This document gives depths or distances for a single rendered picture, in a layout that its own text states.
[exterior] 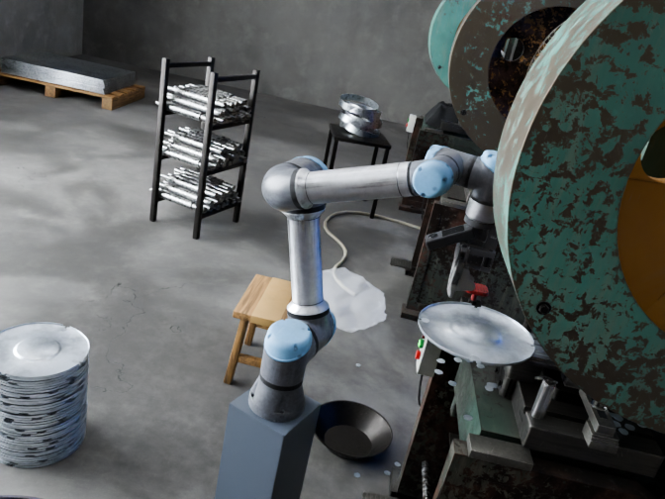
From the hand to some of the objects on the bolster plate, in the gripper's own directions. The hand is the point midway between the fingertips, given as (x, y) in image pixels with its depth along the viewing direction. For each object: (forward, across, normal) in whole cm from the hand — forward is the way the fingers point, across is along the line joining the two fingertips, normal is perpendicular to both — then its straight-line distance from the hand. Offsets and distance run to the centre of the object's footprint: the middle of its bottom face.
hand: (448, 291), depth 151 cm
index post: (+17, -17, -24) cm, 34 cm away
